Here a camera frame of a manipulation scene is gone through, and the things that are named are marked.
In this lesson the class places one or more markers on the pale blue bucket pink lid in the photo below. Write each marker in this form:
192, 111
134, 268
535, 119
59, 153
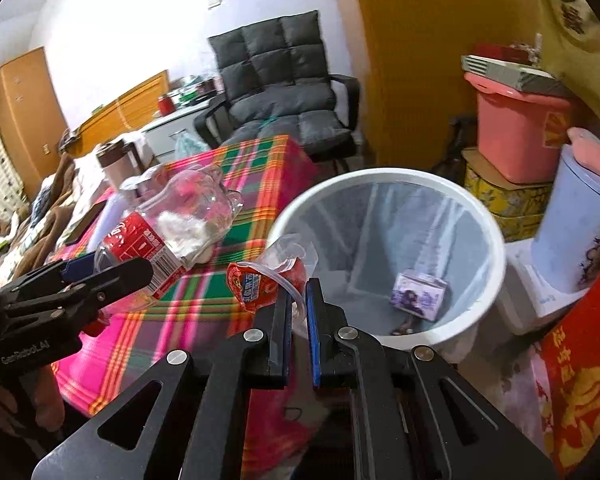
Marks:
570, 210

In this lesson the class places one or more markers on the wooden headboard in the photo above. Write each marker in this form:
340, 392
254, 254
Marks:
125, 110

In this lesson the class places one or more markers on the beige printed hanging bag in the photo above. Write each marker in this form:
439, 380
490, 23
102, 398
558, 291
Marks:
570, 5

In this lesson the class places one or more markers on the red printed bag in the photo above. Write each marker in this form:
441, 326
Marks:
585, 385

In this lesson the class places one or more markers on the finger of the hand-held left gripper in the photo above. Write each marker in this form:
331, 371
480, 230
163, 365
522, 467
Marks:
125, 275
80, 266

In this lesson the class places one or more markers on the white cabinet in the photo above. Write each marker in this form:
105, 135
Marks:
170, 127

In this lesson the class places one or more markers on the red flat box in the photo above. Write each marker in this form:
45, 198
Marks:
500, 52

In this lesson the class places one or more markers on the clear plastic bottle red label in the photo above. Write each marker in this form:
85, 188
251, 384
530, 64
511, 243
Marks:
147, 242

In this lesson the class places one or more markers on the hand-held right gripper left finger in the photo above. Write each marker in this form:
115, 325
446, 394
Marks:
280, 332

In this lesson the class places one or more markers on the brown tumbler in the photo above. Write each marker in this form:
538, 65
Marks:
115, 165

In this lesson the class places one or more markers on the red mug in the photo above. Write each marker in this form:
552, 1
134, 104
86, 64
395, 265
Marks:
166, 105

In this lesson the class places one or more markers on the pink plastic storage bin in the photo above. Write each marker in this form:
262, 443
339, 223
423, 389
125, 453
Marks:
510, 130

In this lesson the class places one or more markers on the pink floral cloth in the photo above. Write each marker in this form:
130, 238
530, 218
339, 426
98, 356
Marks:
520, 400

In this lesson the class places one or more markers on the white round waste bin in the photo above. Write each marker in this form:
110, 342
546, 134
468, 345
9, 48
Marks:
330, 189

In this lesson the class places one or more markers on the pale blue plastic bag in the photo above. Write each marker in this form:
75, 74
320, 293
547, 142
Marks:
185, 146

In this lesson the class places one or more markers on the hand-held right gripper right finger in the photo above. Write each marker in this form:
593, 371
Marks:
312, 335

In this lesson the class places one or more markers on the pink green plaid tablecloth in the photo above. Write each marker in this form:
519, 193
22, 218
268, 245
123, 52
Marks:
260, 185

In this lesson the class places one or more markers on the green boxes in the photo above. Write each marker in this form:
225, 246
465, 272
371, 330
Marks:
195, 86

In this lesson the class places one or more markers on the small purple carton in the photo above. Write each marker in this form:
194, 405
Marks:
420, 294

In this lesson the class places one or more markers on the brown blanket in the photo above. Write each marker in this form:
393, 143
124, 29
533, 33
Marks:
45, 210

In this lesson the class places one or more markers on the striped flat box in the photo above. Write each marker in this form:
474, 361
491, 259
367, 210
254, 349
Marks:
505, 72

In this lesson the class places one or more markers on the white box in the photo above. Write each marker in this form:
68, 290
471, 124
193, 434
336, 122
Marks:
525, 280

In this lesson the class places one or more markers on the yellow floral box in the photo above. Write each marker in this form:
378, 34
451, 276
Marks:
505, 205

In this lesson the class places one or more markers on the black folded stand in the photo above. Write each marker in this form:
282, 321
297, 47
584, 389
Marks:
457, 140

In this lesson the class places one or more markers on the grey padded chair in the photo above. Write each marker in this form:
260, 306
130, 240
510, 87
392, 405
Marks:
275, 105

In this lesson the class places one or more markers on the wooden wardrobe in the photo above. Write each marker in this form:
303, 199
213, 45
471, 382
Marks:
25, 105

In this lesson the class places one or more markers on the person's left hand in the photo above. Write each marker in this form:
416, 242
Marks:
35, 400

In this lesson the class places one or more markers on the red snack wrapper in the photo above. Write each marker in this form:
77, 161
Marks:
250, 285

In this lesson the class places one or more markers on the yellow wooden door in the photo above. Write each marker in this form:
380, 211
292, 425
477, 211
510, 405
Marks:
420, 60

